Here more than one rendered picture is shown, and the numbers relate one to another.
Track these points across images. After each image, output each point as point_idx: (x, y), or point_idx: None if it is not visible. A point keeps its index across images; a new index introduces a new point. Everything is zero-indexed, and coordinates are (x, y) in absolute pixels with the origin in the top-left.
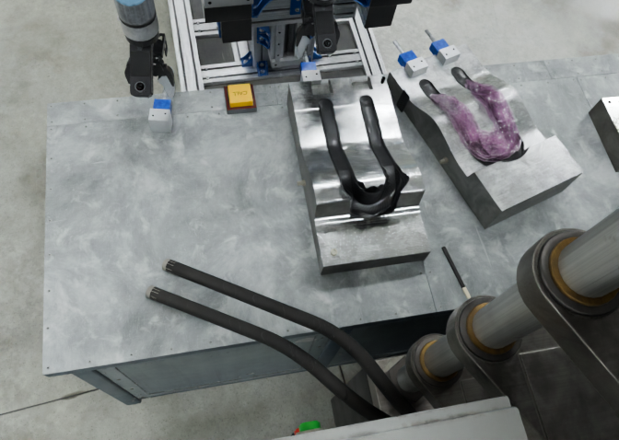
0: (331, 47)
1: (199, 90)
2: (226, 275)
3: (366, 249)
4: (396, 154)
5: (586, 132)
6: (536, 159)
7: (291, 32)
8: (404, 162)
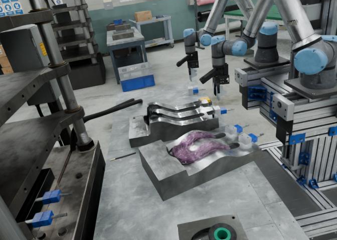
0: (200, 79)
1: (207, 96)
2: (136, 110)
3: (133, 124)
4: (171, 120)
5: None
6: (167, 160)
7: (290, 146)
8: (164, 119)
